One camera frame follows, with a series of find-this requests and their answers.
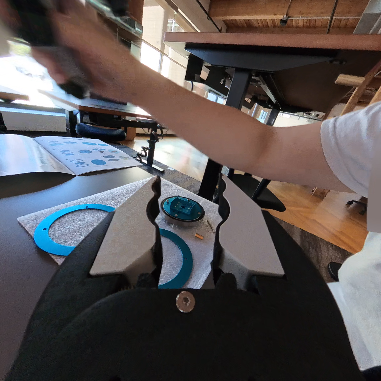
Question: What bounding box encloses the blue metal ring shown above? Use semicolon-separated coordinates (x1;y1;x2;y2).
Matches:
34;204;116;256
158;229;193;289

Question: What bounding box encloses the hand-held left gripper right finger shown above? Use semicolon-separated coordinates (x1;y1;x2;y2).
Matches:
212;175;285;292

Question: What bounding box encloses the blue round bearing base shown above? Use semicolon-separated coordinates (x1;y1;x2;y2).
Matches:
161;195;205;226

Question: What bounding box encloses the person's right hand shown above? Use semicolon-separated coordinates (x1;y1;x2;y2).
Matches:
30;0;141;102

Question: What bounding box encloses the wooden staircase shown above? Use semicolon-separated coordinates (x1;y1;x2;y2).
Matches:
335;61;381;116

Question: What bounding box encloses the person's black shoe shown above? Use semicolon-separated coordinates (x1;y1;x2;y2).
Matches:
327;261;343;282

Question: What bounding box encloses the dark desk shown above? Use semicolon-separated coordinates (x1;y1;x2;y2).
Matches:
0;134;222;381
164;31;381;203
0;86;30;103
39;89;165;173

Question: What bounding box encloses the large window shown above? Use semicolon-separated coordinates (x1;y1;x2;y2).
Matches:
140;0;191;87
0;39;69;109

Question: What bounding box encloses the white foam sheet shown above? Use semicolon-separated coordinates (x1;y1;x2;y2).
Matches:
17;177;222;289

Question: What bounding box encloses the black coiled cable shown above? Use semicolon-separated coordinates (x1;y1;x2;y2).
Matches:
135;125;164;163

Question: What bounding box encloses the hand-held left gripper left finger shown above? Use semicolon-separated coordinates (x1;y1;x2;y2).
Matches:
89;176;164;288

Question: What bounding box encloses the printed instruction manual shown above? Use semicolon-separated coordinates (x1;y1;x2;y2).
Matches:
0;135;143;177

